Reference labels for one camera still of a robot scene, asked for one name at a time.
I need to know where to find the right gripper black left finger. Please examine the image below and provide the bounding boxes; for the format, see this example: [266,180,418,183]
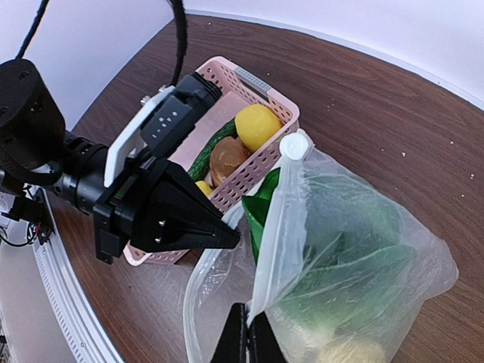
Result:
[210,302,248,363]

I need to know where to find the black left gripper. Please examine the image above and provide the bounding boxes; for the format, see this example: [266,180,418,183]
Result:
[58,143,240,265]

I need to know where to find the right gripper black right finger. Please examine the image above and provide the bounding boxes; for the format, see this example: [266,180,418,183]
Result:
[248,312,287,363]

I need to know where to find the dark green cucumber toy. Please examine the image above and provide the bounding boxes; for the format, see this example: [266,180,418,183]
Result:
[188,119,237,182]

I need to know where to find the brown potato toy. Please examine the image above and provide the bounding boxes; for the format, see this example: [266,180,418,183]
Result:
[209,137,250,187]

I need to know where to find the pale yellow wrinkled fruit toy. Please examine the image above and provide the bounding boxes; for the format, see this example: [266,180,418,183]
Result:
[317,337,386,363]

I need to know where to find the green bok choy toy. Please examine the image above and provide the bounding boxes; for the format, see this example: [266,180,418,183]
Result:
[243,166,433,335]

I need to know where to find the clear zip top bag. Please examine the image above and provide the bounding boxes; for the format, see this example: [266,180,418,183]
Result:
[183,130,458,362]

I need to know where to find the yellow lemon toy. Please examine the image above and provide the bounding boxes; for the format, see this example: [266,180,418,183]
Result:
[234,104,282,154]

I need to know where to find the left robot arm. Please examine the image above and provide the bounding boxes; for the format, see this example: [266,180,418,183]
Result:
[1,59,240,264]

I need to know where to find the pink perforated plastic basket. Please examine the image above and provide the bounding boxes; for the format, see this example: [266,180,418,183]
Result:
[123,55,301,267]

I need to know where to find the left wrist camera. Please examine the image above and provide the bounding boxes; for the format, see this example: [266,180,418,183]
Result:
[104,72,222,188]

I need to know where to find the front aluminium frame rail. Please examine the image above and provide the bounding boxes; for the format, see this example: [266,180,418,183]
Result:
[0,188,126,363]

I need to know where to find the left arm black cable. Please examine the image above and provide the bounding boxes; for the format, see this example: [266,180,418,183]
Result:
[14,0,188,88]

